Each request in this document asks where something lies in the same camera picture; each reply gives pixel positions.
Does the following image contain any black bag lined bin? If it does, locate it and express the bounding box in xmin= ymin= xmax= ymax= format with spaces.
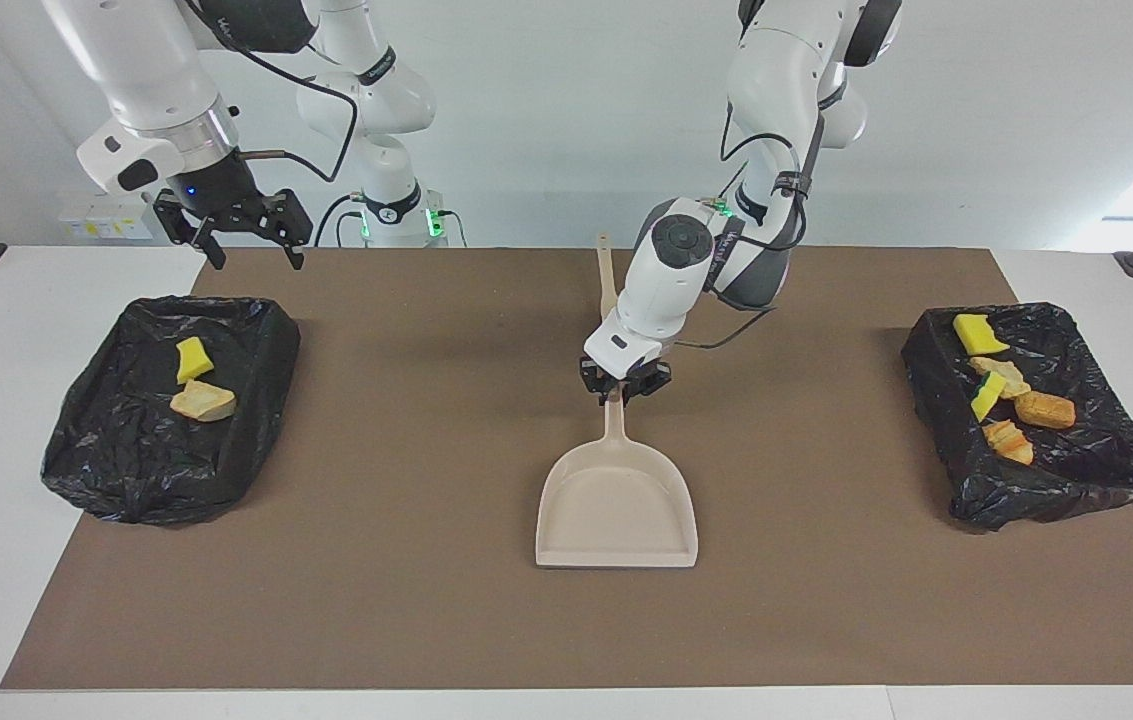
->
xmin=901 ymin=302 xmax=1133 ymax=533
xmin=40 ymin=294 xmax=302 ymax=527

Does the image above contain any right arm gripper cable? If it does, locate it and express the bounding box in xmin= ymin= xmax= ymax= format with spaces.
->
xmin=181 ymin=0 xmax=362 ymax=186

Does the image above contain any brown round bread roll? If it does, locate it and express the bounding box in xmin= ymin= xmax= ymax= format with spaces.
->
xmin=1014 ymin=390 xmax=1078 ymax=431

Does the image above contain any white wall socket box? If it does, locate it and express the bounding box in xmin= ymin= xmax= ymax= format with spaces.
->
xmin=57 ymin=191 xmax=167 ymax=241

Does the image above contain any green topped yellow sponge piece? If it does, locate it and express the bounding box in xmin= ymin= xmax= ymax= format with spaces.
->
xmin=970 ymin=371 xmax=1008 ymax=423

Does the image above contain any orange striped bread piece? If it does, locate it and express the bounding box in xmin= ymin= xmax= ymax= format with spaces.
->
xmin=170 ymin=380 xmax=238 ymax=423

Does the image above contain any ridged pale bread piece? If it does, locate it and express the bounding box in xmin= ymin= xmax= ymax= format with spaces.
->
xmin=983 ymin=419 xmax=1036 ymax=467

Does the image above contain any left arm gripper cable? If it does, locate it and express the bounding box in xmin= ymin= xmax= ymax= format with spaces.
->
xmin=676 ymin=100 xmax=812 ymax=351

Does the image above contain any lumpy pale yellow bread chunk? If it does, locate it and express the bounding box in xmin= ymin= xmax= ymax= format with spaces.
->
xmin=969 ymin=356 xmax=1033 ymax=400

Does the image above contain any brown table mat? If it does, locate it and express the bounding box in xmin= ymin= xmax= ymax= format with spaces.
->
xmin=1 ymin=247 xmax=1133 ymax=691

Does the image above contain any beige brush with black bristles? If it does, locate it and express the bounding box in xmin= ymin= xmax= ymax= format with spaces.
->
xmin=594 ymin=234 xmax=619 ymax=317

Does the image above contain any small yellow sponge wedge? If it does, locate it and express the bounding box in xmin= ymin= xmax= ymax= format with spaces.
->
xmin=175 ymin=336 xmax=216 ymax=385

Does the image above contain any beige plastic dustpan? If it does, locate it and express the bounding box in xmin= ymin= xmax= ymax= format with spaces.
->
xmin=535 ymin=388 xmax=699 ymax=570

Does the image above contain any arm gripper cable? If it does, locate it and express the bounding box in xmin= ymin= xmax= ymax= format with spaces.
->
xmin=181 ymin=0 xmax=362 ymax=186
xmin=676 ymin=100 xmax=812 ymax=351

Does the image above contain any yellow notched sponge piece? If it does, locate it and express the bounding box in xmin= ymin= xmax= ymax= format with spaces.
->
xmin=953 ymin=313 xmax=1011 ymax=357

